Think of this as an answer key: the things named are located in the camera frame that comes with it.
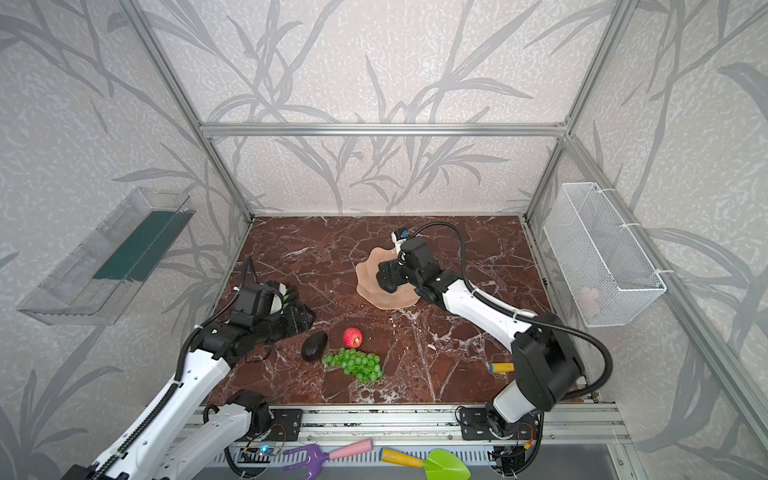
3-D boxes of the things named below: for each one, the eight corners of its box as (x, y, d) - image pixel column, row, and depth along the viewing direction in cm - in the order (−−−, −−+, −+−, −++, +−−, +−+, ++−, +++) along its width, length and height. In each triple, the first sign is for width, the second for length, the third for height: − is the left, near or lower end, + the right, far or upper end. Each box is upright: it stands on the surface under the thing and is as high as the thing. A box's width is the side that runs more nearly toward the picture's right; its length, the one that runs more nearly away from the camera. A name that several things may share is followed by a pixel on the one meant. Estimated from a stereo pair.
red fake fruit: (344, 349, 88) (342, 343, 84) (346, 334, 91) (344, 327, 87) (361, 349, 88) (359, 343, 84) (363, 334, 91) (361, 327, 87)
